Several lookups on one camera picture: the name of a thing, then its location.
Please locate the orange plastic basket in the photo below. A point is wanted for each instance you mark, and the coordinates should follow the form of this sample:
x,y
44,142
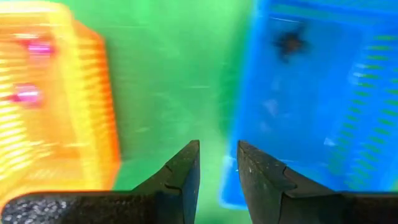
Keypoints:
x,y
62,124

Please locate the black plastic spider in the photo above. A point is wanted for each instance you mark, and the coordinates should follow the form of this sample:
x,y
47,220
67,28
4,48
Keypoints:
x,y
290,42

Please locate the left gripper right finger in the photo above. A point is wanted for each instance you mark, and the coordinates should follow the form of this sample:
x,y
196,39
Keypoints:
x,y
264,186

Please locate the blue plastic basket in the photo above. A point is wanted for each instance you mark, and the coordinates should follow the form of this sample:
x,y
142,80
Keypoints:
x,y
311,109

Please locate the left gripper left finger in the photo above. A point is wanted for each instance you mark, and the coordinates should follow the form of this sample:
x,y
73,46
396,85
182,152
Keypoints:
x,y
174,193

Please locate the purple plastic witch hat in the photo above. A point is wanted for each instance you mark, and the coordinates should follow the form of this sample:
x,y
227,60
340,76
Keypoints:
x,y
38,48
28,95

